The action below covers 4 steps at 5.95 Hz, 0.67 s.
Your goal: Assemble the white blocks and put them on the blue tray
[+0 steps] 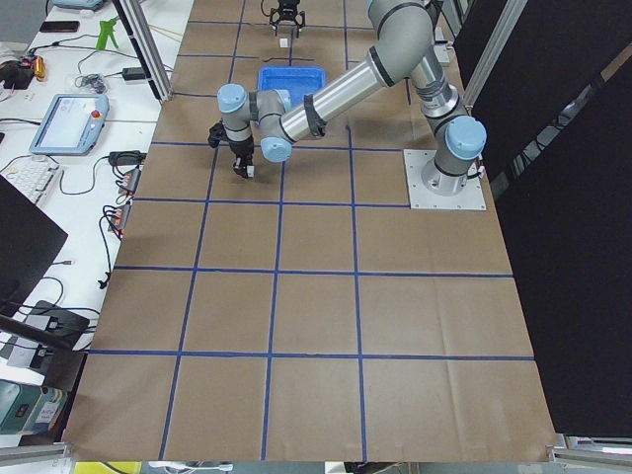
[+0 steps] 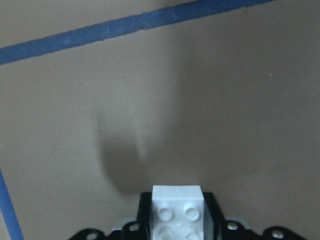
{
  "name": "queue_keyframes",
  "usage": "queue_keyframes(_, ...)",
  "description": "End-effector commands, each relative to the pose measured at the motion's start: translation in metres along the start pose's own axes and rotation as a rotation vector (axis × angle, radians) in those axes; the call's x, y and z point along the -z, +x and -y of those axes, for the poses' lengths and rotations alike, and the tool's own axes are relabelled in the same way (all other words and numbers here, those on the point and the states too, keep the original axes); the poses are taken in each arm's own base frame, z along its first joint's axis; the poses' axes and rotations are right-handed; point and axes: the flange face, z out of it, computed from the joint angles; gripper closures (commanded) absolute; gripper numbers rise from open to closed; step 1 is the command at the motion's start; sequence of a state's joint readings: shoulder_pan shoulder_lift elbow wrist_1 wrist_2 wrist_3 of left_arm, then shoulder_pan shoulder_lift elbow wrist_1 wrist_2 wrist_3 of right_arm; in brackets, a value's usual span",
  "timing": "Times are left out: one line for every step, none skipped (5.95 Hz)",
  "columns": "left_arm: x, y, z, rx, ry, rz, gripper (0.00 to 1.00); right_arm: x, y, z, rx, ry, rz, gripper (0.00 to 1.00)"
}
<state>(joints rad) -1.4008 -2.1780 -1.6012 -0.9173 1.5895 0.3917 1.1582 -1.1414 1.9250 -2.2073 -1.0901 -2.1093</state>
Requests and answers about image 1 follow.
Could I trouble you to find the aluminium frame post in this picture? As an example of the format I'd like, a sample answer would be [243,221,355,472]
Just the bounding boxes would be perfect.
[113,0,173,104]

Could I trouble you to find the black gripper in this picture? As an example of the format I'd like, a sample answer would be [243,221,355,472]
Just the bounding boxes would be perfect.
[269,0,305,38]
[229,140,254,179]

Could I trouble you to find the black power adapter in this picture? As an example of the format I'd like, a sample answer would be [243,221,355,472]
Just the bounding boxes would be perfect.
[120,67,147,81]

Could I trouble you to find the teach pendant tablet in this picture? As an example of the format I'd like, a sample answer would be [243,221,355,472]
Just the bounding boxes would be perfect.
[29,94,110,156]

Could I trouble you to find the blue plastic tray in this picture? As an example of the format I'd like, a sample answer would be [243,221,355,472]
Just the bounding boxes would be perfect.
[257,65,326,111]

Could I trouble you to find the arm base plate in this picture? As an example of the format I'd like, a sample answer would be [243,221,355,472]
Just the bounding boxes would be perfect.
[403,149,487,211]

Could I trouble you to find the white keyboard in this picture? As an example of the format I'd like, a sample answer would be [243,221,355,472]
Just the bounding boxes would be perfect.
[1,156,61,206]

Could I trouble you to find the black monitor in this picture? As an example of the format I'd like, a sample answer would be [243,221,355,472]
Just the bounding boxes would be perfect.
[0,178,68,316]

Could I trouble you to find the brown paper table cover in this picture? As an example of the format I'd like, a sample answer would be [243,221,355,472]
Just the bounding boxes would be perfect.
[64,1,555,462]

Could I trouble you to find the green handled reacher grabber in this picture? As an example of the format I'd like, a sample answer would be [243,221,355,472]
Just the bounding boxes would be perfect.
[95,17,119,50]

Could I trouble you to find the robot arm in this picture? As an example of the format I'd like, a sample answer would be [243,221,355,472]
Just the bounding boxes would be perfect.
[208,1,487,197]

